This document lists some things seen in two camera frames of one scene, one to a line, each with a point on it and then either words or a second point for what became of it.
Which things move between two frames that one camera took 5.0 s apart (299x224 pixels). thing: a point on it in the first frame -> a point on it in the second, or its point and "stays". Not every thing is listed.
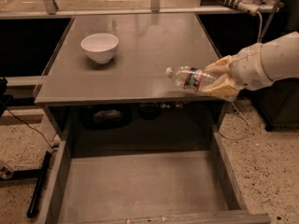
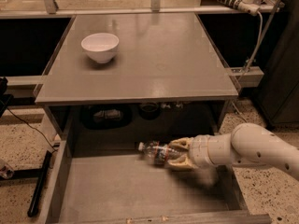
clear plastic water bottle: [189, 77] -> [157, 152]
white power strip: [246, 4] stays
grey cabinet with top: [129, 106] stays
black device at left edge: [4, 99] stays
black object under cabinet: [106, 117] stays
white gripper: [248, 66] -> [200, 151]
